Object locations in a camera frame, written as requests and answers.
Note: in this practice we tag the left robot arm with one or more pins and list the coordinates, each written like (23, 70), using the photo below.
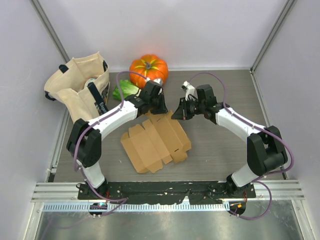
(85, 140)

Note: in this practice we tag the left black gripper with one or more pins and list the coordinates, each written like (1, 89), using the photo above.
(163, 110)

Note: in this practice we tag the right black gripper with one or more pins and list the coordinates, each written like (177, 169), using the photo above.
(182, 112)

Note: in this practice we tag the orange pumpkin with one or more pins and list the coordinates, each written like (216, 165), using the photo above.
(151, 66)

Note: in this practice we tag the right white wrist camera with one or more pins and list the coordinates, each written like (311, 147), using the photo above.
(188, 89)

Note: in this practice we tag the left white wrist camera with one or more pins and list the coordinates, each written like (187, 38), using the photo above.
(157, 80)

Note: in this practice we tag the brown cardboard paper box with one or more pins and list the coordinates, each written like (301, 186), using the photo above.
(159, 140)

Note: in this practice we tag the beige canvas tote bag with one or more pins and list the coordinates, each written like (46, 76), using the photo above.
(82, 85)

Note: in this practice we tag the green lettuce head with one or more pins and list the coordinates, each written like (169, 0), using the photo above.
(127, 88)

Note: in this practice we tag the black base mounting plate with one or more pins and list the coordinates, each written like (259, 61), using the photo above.
(173, 192)

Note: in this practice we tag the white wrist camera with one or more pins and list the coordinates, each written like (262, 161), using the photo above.
(188, 89)
(157, 80)

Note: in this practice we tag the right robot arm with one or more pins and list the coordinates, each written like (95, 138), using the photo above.
(264, 151)

